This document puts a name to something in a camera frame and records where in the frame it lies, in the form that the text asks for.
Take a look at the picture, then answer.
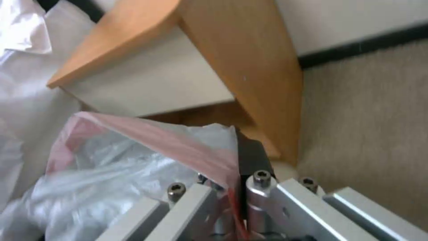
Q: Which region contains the white bed sheet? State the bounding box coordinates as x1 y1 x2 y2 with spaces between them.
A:
0 0 103 211

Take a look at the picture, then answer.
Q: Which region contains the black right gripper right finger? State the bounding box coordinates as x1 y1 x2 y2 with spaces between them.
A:
237 134 428 241

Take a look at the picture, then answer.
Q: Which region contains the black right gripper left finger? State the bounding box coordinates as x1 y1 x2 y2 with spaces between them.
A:
108 173 243 241

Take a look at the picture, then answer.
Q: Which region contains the black baseboard strip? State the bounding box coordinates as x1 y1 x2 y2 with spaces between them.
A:
297 11 428 69

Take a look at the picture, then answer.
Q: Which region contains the wooden bedside table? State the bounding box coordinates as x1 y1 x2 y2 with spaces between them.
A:
46 0 303 181

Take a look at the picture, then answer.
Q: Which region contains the translucent garbage bag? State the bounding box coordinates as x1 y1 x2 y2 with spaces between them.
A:
5 111 251 241

